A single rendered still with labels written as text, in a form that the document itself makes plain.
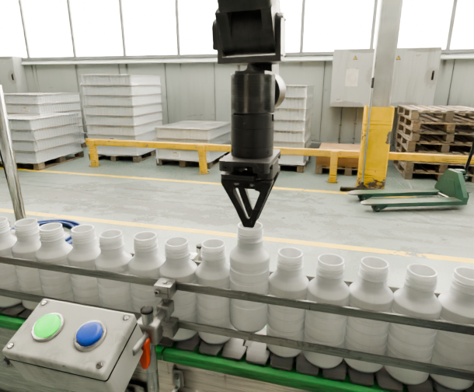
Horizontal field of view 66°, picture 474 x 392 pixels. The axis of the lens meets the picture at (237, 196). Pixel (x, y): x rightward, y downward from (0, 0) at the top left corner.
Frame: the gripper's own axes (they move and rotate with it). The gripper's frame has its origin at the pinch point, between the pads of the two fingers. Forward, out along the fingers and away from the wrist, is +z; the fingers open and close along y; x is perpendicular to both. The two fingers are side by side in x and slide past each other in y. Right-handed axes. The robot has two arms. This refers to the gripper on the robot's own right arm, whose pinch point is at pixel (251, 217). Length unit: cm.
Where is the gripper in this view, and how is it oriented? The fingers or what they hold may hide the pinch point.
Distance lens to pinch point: 52.2
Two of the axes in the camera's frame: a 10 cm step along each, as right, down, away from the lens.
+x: -9.7, -0.8, 2.5
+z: 0.0, 9.5, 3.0
